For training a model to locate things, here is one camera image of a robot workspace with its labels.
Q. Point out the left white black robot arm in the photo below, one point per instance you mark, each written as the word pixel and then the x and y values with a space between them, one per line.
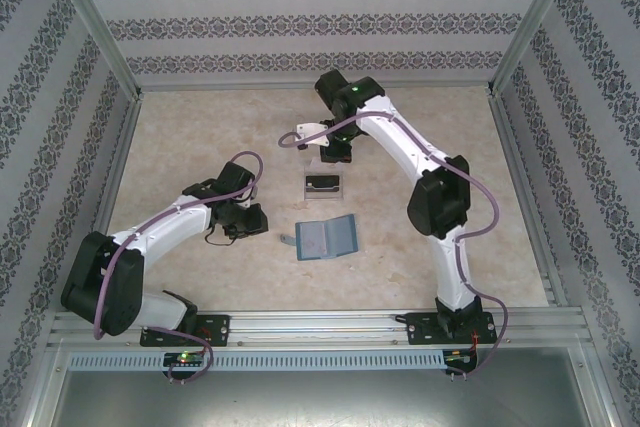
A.
pixel 170 219

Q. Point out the white pink flowered credit card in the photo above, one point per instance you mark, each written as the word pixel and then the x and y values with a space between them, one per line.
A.
pixel 314 242

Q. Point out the grey metal sheet panel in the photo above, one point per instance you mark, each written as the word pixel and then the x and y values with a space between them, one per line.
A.
pixel 320 402

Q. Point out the aluminium side rail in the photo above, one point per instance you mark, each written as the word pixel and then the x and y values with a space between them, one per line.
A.
pixel 119 162
pixel 512 162

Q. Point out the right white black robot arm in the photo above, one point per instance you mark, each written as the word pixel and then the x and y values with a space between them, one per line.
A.
pixel 400 132

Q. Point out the blue leather card holder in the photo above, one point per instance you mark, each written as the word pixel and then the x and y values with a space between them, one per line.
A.
pixel 342 234

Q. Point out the aluminium base beam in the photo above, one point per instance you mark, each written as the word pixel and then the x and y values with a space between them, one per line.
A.
pixel 320 329

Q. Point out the aluminium frame post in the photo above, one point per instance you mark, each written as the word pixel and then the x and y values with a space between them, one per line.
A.
pixel 100 32
pixel 602 387
pixel 535 22
pixel 42 387

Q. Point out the small circuit board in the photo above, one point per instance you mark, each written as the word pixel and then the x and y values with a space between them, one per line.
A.
pixel 182 359
pixel 460 357

